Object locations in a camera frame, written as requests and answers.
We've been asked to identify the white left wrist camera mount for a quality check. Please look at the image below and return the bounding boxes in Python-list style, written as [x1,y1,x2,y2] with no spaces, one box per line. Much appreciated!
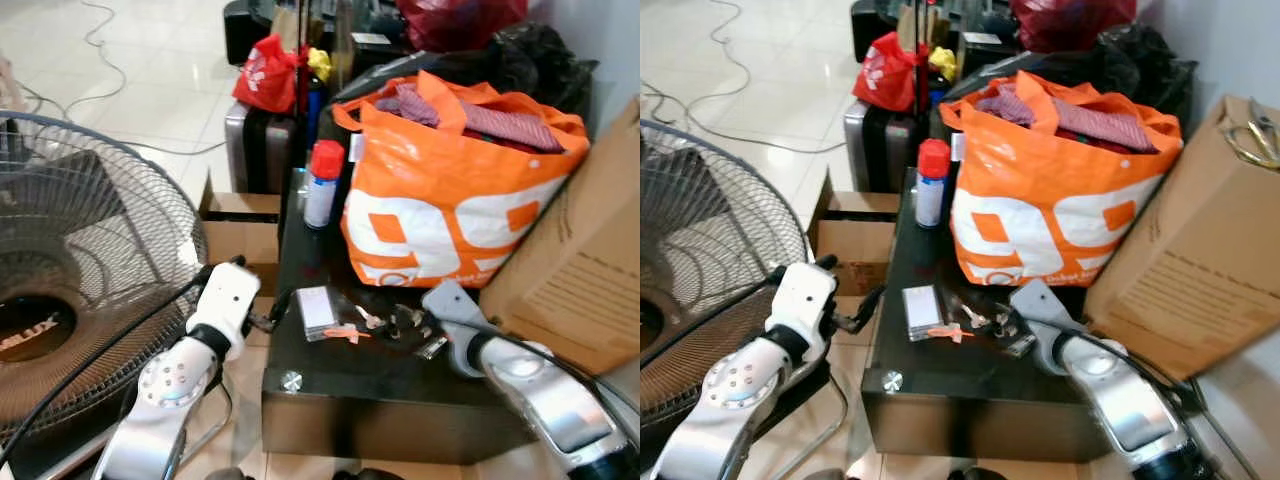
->
[770,262,839,351]
[185,262,263,348]

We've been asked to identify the small open cardboard box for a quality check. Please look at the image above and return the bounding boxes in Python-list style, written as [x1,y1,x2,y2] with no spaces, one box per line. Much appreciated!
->
[808,170,896,297]
[198,170,283,297]

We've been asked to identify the dark red bag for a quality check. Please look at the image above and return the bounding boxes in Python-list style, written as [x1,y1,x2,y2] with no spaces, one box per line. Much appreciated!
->
[395,0,529,53]
[1010,0,1138,53]

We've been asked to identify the black plastic bag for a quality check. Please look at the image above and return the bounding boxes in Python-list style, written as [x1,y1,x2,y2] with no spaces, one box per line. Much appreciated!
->
[485,22,599,116]
[1090,22,1198,121]

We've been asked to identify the red white plastic bag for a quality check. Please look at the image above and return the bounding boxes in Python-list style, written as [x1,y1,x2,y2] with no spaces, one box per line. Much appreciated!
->
[232,33,301,116]
[852,32,921,113]

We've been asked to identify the grey floor cable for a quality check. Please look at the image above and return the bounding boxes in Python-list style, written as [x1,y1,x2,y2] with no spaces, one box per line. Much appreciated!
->
[645,0,849,157]
[20,0,236,159]

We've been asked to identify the black glass top table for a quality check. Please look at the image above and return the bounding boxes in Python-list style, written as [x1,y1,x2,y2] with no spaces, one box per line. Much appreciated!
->
[262,165,611,466]
[862,165,1201,463]

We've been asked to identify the metal scissors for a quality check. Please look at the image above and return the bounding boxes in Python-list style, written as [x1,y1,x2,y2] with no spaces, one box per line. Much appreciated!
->
[1220,98,1280,171]

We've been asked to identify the large brown cardboard box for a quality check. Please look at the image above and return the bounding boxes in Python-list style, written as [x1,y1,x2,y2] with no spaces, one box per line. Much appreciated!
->
[480,95,641,379]
[1083,95,1280,381]

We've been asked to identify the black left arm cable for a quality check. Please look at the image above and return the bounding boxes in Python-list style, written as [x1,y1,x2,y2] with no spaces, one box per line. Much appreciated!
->
[0,268,216,471]
[640,270,783,373]

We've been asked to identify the silver suitcase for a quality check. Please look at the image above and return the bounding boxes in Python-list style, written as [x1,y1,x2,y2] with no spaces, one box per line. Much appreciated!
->
[224,100,301,196]
[843,98,916,194]

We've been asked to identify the black wire guard fan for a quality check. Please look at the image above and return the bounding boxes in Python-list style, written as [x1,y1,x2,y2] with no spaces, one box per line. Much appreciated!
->
[0,110,213,451]
[640,118,811,433]

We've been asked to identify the striped maroon cloth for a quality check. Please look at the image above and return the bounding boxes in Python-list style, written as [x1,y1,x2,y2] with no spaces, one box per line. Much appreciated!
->
[975,82,1161,153]
[375,82,566,153]

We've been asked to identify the orange white shopping bag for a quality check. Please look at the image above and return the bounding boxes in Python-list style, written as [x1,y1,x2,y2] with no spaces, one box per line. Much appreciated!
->
[940,70,1186,289]
[332,70,591,291]

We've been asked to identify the clear plastic card box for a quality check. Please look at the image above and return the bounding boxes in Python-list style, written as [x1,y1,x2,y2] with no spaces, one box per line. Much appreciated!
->
[297,286,341,343]
[902,285,946,341]

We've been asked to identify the red capped spray can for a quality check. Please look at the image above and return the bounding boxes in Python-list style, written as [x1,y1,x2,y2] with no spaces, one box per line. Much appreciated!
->
[303,140,346,231]
[915,138,953,229]

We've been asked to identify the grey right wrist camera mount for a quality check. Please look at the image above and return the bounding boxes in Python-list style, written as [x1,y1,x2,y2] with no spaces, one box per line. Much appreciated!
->
[422,280,493,346]
[1010,278,1081,346]

